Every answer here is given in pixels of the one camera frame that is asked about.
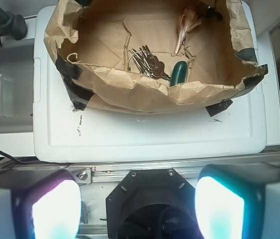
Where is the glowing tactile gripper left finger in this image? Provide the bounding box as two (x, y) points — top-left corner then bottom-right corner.
(0, 169), (82, 239)

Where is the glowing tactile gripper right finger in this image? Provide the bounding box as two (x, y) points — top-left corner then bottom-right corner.
(195, 163), (280, 239)

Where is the white plastic bin lid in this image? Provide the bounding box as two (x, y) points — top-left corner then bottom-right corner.
(33, 6), (267, 163)

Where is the grey toy sink basin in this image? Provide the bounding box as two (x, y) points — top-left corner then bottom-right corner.
(0, 41), (34, 133)

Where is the bunch of metal keys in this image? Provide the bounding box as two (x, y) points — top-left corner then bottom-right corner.
(127, 45), (171, 81)

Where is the dark grey sink faucet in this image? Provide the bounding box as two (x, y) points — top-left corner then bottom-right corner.
(0, 7), (28, 47)

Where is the black cable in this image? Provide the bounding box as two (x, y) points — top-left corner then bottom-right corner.
(0, 141), (71, 170)

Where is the aluminium extrusion rail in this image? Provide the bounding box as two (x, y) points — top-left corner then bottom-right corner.
(67, 151), (280, 183)

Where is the black octagonal mount base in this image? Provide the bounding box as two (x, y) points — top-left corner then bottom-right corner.
(105, 168), (203, 239)

